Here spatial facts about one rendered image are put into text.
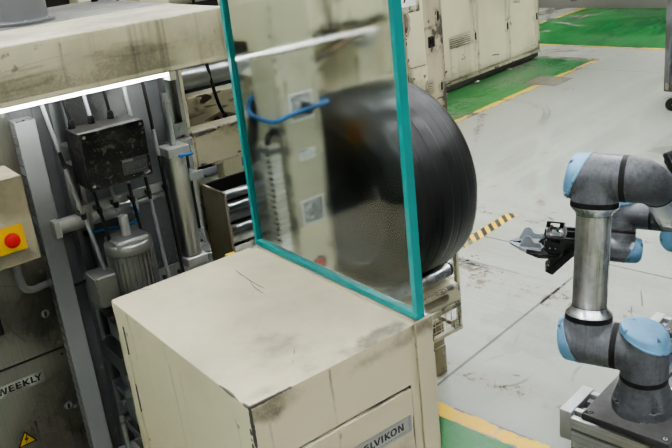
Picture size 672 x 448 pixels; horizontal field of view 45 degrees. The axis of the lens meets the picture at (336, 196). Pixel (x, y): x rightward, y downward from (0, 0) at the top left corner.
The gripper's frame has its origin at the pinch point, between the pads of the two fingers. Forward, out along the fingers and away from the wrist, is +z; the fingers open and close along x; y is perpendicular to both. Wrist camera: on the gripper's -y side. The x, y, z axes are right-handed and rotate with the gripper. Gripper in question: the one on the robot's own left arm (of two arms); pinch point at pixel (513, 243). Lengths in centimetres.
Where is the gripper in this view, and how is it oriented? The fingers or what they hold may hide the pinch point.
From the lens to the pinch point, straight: 243.2
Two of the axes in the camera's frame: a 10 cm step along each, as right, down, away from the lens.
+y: -0.4, -7.6, -6.5
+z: -9.8, -0.9, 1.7
